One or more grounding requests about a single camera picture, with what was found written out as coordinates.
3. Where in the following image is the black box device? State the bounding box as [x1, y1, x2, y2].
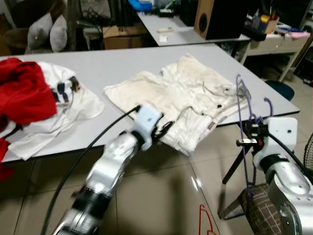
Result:
[242, 24, 267, 42]

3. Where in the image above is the blue plastic item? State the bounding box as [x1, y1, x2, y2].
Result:
[128, 0, 153, 11]

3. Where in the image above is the dark brown wicker chair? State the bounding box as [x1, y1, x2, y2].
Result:
[5, 0, 69, 54]

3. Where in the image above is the plain red garment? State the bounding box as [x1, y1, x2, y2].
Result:
[0, 57, 58, 182]

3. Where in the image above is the brown cardboard box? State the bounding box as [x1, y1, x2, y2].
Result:
[102, 24, 147, 49]

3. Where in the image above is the white table with devices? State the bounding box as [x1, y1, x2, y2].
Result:
[137, 12, 250, 47]

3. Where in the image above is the large white table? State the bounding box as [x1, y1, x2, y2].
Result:
[0, 43, 300, 220]

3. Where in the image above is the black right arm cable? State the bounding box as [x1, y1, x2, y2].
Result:
[267, 133, 313, 177]

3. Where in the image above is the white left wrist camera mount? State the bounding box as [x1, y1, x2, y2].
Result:
[132, 104, 164, 140]

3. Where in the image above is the grey cushion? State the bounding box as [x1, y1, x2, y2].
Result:
[27, 13, 53, 49]
[49, 15, 68, 53]

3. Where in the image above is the black plastic crate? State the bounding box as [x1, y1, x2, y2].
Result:
[296, 44, 313, 86]

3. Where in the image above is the pink cloth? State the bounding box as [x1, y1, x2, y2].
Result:
[289, 32, 311, 40]

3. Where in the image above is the white t-shirt with print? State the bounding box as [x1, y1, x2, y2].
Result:
[0, 61, 105, 160]

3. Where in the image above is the purple plastic hanger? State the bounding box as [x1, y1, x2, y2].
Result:
[235, 73, 273, 196]

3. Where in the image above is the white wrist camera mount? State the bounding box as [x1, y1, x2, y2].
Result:
[132, 104, 164, 140]
[253, 117, 299, 169]

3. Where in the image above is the brown plaid fabric stool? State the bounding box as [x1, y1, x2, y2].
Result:
[237, 184, 289, 235]

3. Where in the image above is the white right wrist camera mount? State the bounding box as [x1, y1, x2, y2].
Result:
[253, 117, 299, 169]

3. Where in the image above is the blue round stool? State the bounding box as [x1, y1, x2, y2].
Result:
[266, 80, 295, 102]

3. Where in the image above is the red plastic hanger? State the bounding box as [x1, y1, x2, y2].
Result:
[198, 205, 218, 235]

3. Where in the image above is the black floor fan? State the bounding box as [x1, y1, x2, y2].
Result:
[303, 133, 313, 172]

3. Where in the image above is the white desk with drawers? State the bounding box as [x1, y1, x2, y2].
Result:
[240, 32, 313, 81]

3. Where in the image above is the pen holder with yellow item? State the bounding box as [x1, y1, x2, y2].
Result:
[252, 12, 279, 35]

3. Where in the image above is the wooden speaker with black cone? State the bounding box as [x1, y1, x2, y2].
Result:
[194, 0, 260, 41]

